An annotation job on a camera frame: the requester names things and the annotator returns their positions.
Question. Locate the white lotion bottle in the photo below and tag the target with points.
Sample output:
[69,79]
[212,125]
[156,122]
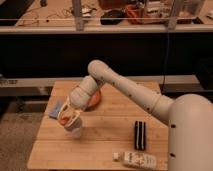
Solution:
[136,159]

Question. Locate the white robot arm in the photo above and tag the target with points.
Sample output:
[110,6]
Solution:
[189,117]

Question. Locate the orange tool on bench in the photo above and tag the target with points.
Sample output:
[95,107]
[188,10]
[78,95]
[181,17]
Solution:
[133,14]

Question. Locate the orange ceramic bowl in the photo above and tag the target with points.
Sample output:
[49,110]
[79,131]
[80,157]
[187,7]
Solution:
[95,99]

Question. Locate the left metal post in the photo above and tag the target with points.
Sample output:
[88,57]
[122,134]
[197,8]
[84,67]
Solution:
[77,9]

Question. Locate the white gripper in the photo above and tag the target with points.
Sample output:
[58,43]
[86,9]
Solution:
[79,98]

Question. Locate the black striped block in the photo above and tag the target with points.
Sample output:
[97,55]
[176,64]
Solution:
[140,135]

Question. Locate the metal post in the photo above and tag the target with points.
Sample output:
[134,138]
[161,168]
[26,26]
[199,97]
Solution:
[174,13]
[77,9]

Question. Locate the black bag on bench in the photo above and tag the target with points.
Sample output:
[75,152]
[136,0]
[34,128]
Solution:
[112,17]

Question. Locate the right metal post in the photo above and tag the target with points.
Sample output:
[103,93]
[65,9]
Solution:
[174,13]

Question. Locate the blue sponge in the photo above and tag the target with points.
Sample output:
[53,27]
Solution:
[55,110]

